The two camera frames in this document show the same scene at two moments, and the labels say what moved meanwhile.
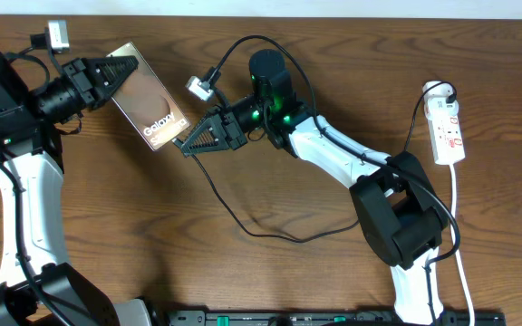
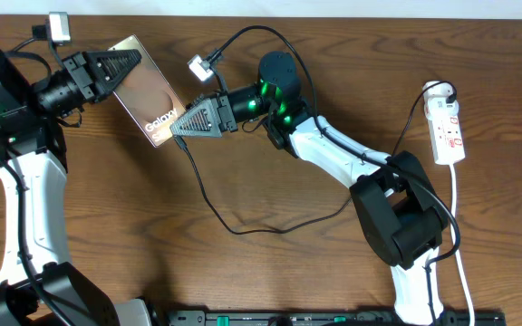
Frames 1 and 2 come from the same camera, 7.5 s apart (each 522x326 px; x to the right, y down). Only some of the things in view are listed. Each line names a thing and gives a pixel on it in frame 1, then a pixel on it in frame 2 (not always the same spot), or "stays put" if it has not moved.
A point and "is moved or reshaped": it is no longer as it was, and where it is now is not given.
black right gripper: x=226 y=131 → x=215 y=110
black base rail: x=283 y=317 stays put
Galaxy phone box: x=148 y=102 is moved or reshaped
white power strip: x=444 y=124 stays put
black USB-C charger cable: x=329 y=233 is moved or reshaped
